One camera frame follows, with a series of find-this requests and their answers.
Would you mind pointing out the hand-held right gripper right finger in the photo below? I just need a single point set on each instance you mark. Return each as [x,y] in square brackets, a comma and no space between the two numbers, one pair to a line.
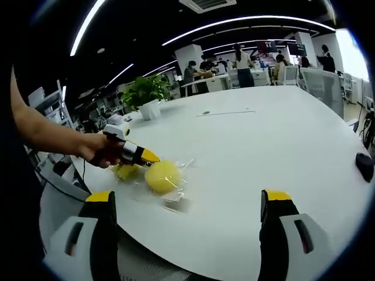
[275,234]

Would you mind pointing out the straight ceiling light strip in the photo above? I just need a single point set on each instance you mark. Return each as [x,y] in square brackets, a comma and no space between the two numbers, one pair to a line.
[86,26]

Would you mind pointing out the long curved ceiling light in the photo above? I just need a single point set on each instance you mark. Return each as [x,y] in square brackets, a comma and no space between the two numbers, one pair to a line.
[249,18]

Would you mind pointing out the shelf with storage boxes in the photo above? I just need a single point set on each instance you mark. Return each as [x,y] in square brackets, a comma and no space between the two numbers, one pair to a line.
[49,102]

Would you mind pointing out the white standing desk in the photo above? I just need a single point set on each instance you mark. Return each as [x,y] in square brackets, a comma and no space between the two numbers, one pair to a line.
[214,80]

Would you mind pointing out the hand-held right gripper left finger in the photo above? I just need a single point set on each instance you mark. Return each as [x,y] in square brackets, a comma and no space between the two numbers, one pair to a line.
[99,234]

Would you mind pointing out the grey mesh office chair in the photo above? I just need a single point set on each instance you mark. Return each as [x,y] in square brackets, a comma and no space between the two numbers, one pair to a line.
[322,87]
[290,75]

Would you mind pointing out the green potted plant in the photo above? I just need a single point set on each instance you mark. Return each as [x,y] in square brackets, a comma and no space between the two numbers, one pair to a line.
[143,90]

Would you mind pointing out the short ceiling light strip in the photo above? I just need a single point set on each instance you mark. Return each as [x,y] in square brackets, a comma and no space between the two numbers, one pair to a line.
[121,73]

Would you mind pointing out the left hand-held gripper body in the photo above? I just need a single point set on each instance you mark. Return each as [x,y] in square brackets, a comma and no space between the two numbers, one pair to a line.
[115,132]

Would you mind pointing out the black computer mouse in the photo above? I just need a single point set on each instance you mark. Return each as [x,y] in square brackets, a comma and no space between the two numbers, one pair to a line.
[364,167]

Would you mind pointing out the ceiling air vent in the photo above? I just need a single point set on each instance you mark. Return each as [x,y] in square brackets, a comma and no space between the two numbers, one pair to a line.
[206,5]

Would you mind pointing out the yellow rectangular silicone block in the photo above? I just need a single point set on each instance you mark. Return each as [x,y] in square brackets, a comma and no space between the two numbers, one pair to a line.
[126,172]

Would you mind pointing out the yellow round silicone block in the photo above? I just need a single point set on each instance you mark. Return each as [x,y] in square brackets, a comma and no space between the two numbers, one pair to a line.
[162,177]

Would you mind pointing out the person's left hand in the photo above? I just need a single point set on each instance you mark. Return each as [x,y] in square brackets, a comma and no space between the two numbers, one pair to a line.
[99,150]

